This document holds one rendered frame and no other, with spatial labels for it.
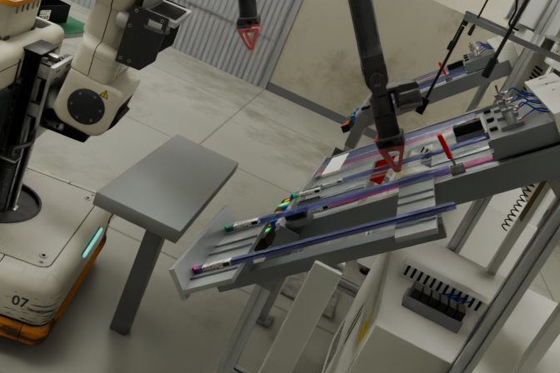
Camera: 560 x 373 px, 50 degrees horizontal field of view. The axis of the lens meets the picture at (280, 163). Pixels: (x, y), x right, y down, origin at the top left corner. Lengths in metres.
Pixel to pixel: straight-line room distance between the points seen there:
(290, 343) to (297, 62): 4.37
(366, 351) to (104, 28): 1.09
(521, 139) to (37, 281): 1.30
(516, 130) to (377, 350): 0.62
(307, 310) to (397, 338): 0.35
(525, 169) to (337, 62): 4.18
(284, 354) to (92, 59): 0.93
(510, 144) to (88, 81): 1.09
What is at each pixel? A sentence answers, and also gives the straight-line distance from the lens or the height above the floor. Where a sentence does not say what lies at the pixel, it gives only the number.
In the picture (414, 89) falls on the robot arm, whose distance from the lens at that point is 1.55.
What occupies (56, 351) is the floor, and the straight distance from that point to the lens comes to 2.02.
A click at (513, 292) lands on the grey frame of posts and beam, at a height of 0.87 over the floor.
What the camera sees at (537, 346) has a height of 0.76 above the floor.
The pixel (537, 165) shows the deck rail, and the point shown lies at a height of 1.14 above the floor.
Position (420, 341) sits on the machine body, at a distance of 1.58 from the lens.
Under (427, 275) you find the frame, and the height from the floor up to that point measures 0.66.
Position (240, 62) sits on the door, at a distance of 5.58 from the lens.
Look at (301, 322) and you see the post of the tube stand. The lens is 1.28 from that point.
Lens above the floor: 1.37
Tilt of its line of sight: 20 degrees down
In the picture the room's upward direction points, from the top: 24 degrees clockwise
